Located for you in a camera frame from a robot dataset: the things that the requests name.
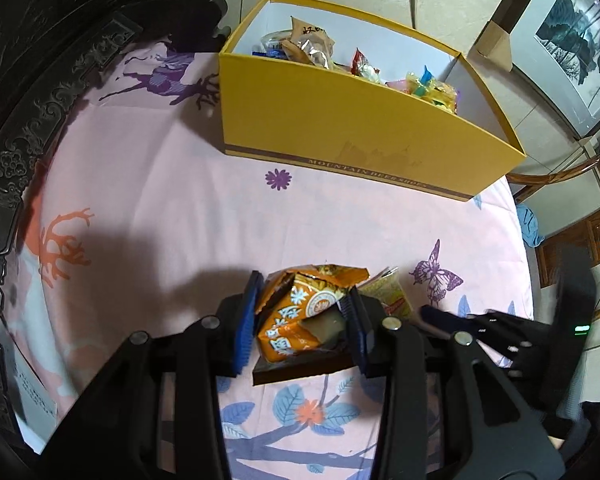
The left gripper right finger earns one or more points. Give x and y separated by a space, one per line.
363 316

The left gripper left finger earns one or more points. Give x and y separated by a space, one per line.
243 333

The orange snack packet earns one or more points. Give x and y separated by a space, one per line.
300 329

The green red snack packet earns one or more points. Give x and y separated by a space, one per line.
386 288

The blue cloth on chair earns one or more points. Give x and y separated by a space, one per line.
529 226

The wooden armchair grey cushion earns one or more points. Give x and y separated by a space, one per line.
567 206

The yellow cardboard shoe box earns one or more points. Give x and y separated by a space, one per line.
331 120

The cartoon boy ball snack packet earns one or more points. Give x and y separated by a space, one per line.
429 89

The small red white packet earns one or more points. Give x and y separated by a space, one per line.
362 67

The small brown kraft packet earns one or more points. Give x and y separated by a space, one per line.
308 44

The framed lotus painting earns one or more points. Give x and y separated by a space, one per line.
555 46

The cardboard frame corner protector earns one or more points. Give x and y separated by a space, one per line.
493 45

